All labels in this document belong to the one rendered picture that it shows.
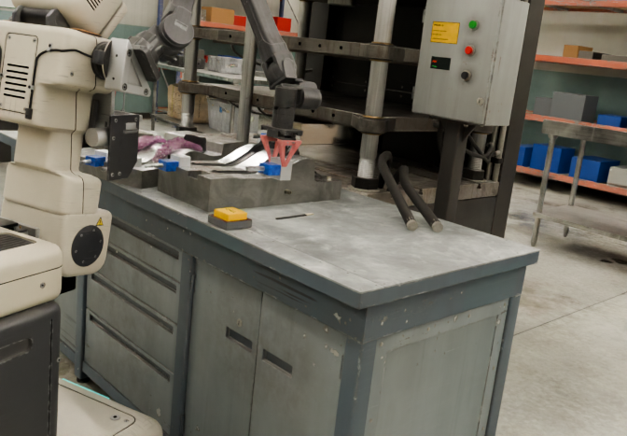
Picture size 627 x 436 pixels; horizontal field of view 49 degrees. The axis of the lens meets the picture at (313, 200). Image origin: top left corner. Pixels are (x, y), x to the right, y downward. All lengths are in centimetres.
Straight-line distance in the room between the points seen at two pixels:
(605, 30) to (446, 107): 634
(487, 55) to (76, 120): 127
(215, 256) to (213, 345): 25
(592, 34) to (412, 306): 731
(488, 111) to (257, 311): 103
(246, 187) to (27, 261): 70
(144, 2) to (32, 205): 846
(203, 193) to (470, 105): 94
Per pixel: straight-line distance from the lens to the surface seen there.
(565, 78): 876
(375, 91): 239
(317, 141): 281
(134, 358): 229
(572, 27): 879
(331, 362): 155
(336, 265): 150
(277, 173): 180
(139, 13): 1009
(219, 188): 185
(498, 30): 228
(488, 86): 228
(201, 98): 819
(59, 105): 167
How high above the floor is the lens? 125
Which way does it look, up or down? 12 degrees down
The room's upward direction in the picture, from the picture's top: 6 degrees clockwise
